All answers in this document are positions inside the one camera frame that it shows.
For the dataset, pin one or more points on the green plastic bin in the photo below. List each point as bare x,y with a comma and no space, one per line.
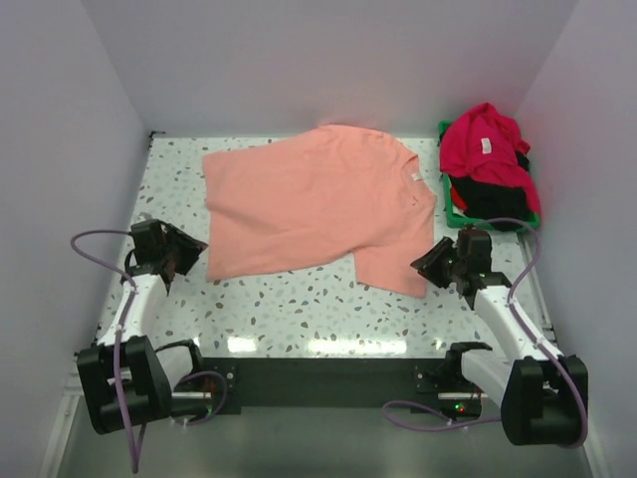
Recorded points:
455,218

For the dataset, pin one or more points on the magenta red t shirt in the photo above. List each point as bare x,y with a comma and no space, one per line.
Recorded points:
485,126

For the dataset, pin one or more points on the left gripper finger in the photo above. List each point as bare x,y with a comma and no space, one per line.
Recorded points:
183,240
179,262

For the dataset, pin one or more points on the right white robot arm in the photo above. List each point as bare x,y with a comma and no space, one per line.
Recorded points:
541,393

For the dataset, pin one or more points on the salmon pink t shirt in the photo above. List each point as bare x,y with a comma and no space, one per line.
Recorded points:
311,199

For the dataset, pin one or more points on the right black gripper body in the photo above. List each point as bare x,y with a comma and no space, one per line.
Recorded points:
459,265

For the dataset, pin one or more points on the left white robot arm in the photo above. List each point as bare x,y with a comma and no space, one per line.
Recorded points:
125,379

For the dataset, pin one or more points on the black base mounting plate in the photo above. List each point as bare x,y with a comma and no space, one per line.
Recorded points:
326,383

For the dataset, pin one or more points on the black t shirt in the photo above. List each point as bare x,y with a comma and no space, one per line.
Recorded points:
492,183

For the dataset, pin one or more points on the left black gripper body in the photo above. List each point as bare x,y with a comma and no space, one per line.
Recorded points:
169,247

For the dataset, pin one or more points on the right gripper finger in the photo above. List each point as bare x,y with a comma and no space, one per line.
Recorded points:
438,276
441,253

